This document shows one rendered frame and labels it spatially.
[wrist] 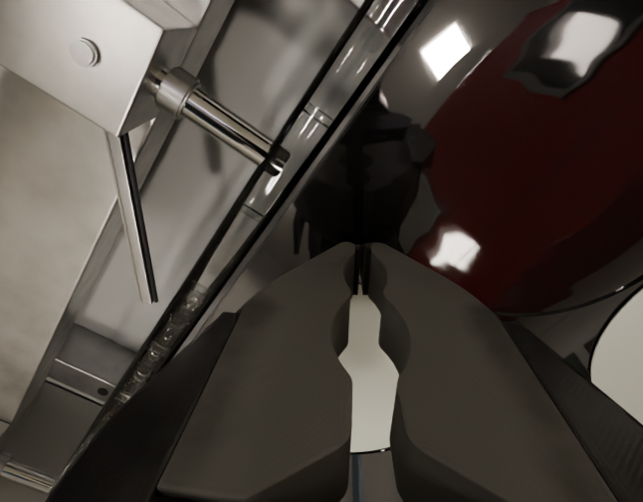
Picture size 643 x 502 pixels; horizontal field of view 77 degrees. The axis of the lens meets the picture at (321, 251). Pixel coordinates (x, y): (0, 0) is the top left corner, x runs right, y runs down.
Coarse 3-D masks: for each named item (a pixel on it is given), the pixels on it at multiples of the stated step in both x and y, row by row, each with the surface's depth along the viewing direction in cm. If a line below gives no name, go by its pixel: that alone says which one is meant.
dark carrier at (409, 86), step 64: (448, 0) 10; (512, 0) 10; (576, 0) 10; (640, 0) 10; (448, 64) 11; (512, 64) 11; (576, 64) 11; (640, 64) 11; (384, 128) 12; (448, 128) 12; (512, 128) 12; (576, 128) 12; (640, 128) 12; (320, 192) 13; (384, 192) 13; (448, 192) 13; (512, 192) 13; (576, 192) 13; (640, 192) 13; (256, 256) 14; (448, 256) 14; (512, 256) 14; (576, 256) 14; (640, 256) 14; (512, 320) 15; (576, 320) 15; (384, 448) 20
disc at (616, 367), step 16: (640, 304) 14; (624, 320) 15; (640, 320) 15; (608, 336) 15; (624, 336) 15; (640, 336) 15; (608, 352) 16; (624, 352) 16; (640, 352) 16; (592, 368) 16; (608, 368) 16; (624, 368) 16; (640, 368) 16; (608, 384) 16; (624, 384) 16; (640, 384) 16; (624, 400) 17; (640, 400) 17; (640, 416) 17
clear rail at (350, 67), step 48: (384, 0) 10; (336, 48) 11; (384, 48) 11; (336, 96) 11; (288, 144) 12; (240, 192) 13; (288, 192) 13; (240, 240) 14; (192, 288) 15; (96, 432) 19
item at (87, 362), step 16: (80, 336) 26; (96, 336) 27; (64, 352) 25; (80, 352) 26; (96, 352) 26; (112, 352) 27; (128, 352) 28; (64, 368) 25; (80, 368) 25; (96, 368) 26; (112, 368) 26; (80, 384) 26; (96, 384) 26; (112, 384) 25
